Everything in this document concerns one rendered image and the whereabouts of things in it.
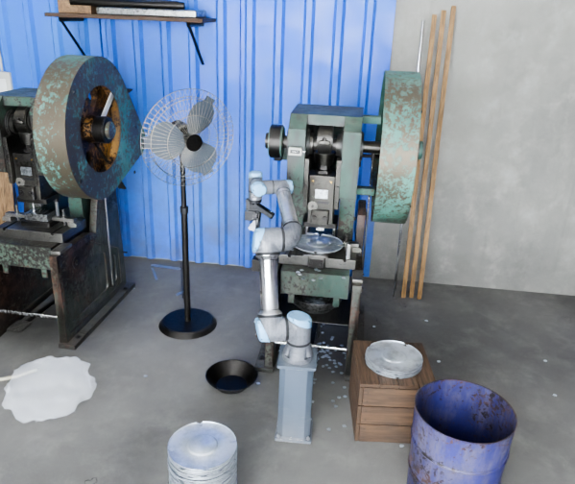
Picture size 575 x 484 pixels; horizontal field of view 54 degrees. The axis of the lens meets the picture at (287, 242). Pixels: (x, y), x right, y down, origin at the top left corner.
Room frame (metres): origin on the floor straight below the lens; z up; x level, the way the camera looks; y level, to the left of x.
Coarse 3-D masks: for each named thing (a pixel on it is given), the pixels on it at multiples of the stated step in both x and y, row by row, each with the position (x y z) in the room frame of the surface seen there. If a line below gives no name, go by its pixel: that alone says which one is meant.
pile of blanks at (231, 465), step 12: (168, 456) 1.85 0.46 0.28; (168, 468) 1.86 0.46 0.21; (180, 468) 1.78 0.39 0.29; (216, 468) 1.78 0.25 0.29; (228, 468) 1.82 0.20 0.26; (180, 480) 1.79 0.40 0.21; (192, 480) 1.77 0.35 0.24; (204, 480) 1.77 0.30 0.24; (216, 480) 1.78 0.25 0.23; (228, 480) 1.83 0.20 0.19
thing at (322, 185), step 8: (312, 176) 3.08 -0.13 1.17; (320, 176) 3.07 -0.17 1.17; (328, 176) 3.07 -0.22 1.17; (312, 184) 3.08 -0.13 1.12; (320, 184) 3.07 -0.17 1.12; (328, 184) 3.07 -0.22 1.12; (312, 192) 3.08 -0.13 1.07; (320, 192) 3.07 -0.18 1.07; (328, 192) 3.07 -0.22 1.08; (312, 200) 3.08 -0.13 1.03; (320, 200) 3.07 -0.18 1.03; (328, 200) 3.07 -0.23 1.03; (312, 208) 3.06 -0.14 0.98; (320, 208) 3.07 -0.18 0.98; (328, 208) 3.07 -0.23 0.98; (312, 216) 3.04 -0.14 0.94; (320, 216) 3.04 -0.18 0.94; (328, 216) 3.06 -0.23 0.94; (320, 224) 3.04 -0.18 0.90
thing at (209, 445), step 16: (176, 432) 1.98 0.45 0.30; (192, 432) 1.98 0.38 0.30; (208, 432) 1.98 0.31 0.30; (224, 432) 1.99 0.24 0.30; (176, 448) 1.88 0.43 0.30; (192, 448) 1.88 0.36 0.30; (208, 448) 1.88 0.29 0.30; (224, 448) 1.89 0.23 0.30; (192, 464) 1.79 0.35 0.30; (208, 464) 1.80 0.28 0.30
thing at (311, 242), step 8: (304, 240) 3.07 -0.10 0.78; (312, 240) 3.06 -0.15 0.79; (320, 240) 3.06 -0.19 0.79; (328, 240) 3.08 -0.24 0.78; (336, 240) 3.09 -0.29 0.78; (304, 248) 2.95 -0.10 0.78; (312, 248) 2.96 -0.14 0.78; (320, 248) 2.96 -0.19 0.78; (328, 248) 2.96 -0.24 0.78; (336, 248) 2.97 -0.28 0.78
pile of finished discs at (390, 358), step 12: (372, 348) 2.59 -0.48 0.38; (384, 348) 2.58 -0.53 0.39; (396, 348) 2.58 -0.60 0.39; (408, 348) 2.58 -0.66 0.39; (372, 360) 2.46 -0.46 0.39; (384, 360) 2.46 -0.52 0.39; (396, 360) 2.45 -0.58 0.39; (408, 360) 2.47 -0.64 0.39; (420, 360) 2.47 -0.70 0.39; (384, 372) 2.38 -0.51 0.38; (396, 372) 2.36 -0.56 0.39; (408, 372) 2.38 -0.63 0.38
